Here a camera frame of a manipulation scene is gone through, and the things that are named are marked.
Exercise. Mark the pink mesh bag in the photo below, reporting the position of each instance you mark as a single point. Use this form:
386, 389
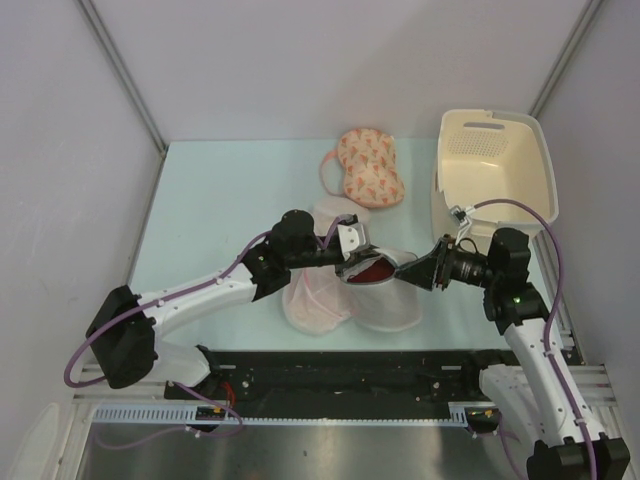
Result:
333, 215
316, 302

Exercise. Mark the grey trimmed mesh laundry bag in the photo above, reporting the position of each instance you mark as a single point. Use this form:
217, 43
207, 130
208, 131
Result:
388, 306

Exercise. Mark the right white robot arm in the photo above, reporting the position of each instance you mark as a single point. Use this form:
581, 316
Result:
543, 404

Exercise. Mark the floral orange laundry bag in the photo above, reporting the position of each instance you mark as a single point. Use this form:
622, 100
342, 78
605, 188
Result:
368, 159

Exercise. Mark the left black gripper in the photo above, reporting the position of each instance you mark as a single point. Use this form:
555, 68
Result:
370, 249

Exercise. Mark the cream plastic basket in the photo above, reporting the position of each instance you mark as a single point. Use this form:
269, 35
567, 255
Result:
484, 155

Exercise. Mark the pink mesh bag middle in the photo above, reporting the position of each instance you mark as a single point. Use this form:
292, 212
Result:
333, 215

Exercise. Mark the aluminium frame post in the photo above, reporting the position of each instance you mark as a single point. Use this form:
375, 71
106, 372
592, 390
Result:
587, 18
116, 61

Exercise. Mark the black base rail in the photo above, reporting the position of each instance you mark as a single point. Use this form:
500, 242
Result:
434, 376

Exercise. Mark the pink mesh bag front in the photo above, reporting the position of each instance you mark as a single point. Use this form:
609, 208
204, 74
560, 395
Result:
316, 302

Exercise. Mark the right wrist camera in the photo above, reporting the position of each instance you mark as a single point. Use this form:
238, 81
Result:
463, 217

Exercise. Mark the left aluminium frame post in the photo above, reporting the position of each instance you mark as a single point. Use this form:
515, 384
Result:
116, 61

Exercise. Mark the right aluminium frame post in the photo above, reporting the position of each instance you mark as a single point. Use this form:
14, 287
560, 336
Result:
587, 18

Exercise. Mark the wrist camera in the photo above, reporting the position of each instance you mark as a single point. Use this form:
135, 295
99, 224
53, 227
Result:
353, 236
463, 217

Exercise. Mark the white slotted cable duct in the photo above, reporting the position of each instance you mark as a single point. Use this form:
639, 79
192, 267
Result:
290, 411

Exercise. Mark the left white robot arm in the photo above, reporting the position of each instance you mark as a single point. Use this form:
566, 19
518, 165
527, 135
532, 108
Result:
128, 334

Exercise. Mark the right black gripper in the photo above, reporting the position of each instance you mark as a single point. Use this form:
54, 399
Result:
421, 272

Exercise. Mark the red bra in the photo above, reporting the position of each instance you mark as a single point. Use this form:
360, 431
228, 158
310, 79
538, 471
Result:
380, 270

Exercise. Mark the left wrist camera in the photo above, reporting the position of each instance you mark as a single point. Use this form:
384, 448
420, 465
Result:
353, 236

